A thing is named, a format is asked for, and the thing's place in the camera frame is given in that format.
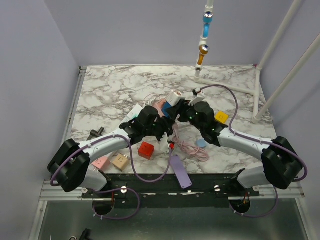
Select blue cube socket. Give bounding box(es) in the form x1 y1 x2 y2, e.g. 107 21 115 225
161 101 175 119

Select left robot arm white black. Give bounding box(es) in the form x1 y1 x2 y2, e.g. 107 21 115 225
47 106 175 193

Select white PVC pipe frame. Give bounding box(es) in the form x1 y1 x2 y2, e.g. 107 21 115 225
193 0 320 123

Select yellow cube socket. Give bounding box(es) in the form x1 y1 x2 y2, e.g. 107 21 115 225
215 111 229 124

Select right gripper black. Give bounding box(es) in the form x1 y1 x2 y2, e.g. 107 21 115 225
167 97 206 132

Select blue orange pipe stand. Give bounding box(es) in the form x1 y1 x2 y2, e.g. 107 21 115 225
195 0 214 79

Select light blue plug adapter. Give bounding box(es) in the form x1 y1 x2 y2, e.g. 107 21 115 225
195 138 208 148

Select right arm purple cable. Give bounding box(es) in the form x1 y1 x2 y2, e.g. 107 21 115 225
197 84 309 218

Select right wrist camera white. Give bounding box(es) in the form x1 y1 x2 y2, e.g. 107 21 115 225
189 88 206 106

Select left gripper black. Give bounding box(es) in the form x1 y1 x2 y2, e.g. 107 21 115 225
143 117 174 144

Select red cube socket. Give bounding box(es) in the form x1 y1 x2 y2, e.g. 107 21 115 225
138 141 155 160

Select purple USB power strip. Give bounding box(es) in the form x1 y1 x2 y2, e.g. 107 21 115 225
170 155 192 189

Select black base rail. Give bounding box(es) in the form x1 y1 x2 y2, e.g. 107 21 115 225
76 173 260 214

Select grey metal crank handle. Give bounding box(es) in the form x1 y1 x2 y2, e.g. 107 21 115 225
87 127 105 141

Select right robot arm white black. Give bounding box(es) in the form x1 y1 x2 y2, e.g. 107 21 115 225
163 100 304 196

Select white tiger cube socket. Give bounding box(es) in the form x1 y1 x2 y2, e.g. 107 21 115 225
166 90 185 107

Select pink power strip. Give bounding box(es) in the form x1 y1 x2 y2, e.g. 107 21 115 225
152 98 166 117

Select beige cube socket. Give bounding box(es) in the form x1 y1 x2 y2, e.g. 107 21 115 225
112 153 129 172

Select white power strip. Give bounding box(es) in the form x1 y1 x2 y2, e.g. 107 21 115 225
126 104 143 121

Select pink power cable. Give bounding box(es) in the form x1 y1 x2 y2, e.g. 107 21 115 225
172 122 210 163

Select pink cube socket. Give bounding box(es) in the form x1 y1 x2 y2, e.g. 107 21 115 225
92 156 111 172

